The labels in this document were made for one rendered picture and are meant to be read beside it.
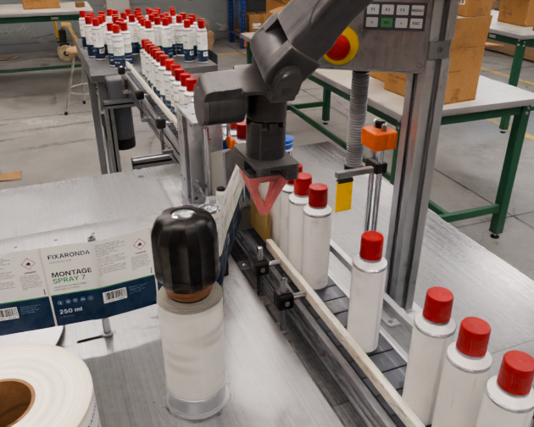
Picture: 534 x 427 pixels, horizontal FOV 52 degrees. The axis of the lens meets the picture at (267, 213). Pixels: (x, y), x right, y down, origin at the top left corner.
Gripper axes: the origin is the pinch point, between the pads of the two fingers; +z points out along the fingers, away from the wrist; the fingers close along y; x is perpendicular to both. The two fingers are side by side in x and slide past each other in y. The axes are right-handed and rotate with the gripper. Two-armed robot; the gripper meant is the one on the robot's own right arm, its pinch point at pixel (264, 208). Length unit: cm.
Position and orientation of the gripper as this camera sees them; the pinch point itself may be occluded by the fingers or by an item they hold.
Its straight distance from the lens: 83.8
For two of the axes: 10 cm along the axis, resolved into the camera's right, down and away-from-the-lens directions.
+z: -0.2, 8.8, 4.7
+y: 3.8, 4.4, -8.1
